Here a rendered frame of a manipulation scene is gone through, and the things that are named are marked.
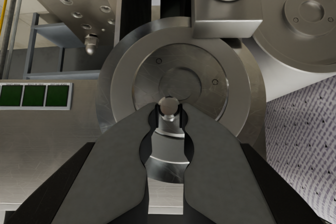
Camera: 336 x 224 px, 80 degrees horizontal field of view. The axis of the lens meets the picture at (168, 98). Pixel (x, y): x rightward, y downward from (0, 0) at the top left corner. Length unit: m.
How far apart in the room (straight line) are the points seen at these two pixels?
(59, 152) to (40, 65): 2.91
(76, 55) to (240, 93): 3.02
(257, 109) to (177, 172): 0.08
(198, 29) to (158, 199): 0.42
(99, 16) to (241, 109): 0.39
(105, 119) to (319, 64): 0.19
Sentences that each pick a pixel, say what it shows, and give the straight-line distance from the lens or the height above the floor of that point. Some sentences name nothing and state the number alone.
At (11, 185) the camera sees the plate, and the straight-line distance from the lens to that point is 0.64.
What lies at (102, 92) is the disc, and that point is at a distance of 0.19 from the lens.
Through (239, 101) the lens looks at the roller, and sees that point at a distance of 0.17.
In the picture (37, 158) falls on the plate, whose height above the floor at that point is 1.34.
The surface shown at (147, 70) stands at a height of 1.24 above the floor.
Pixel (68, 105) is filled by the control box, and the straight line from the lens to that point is 0.56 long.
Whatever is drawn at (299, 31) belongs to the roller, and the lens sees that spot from 0.22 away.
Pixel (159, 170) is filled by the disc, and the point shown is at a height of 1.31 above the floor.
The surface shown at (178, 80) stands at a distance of 0.16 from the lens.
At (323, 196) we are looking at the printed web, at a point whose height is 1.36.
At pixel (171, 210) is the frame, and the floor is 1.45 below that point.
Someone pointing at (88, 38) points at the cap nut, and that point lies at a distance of 0.58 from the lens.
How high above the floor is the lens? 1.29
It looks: 11 degrees down
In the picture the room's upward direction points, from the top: 179 degrees counter-clockwise
